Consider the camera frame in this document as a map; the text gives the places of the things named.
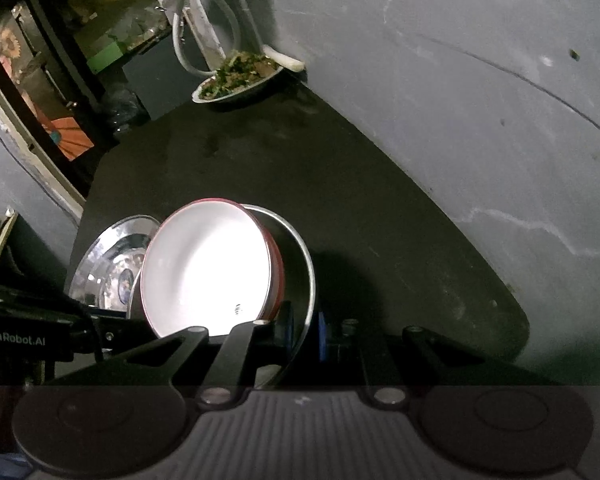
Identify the stainless steel plate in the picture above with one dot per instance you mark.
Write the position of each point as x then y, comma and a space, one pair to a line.
110, 255

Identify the clear plastic bag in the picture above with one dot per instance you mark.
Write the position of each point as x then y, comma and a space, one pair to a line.
125, 110

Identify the white scalloped plate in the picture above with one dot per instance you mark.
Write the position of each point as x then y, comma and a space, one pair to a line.
245, 94

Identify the green box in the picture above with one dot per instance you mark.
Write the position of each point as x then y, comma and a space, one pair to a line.
105, 57

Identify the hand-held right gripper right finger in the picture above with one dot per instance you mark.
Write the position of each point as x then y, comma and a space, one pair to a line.
324, 336

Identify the white stained board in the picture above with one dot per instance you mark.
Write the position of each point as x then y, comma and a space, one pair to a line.
205, 30

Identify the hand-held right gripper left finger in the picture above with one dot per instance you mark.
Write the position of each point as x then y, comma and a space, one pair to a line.
285, 325

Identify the white leek stalk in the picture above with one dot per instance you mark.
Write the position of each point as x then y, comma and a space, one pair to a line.
287, 62

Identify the colourful wall poster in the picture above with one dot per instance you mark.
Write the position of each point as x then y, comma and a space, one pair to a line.
22, 70

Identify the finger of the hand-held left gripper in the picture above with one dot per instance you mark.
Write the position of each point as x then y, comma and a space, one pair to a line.
117, 332

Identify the white bowl red exterior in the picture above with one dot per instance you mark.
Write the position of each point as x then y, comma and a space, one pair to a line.
205, 270
278, 280

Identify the stainless steel bowl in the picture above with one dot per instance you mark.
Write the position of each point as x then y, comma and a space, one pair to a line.
300, 270

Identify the stir-fried greens and meat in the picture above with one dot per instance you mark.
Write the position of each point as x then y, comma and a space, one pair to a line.
237, 72

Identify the orange painted panel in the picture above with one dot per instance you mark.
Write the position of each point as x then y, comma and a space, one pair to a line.
72, 140

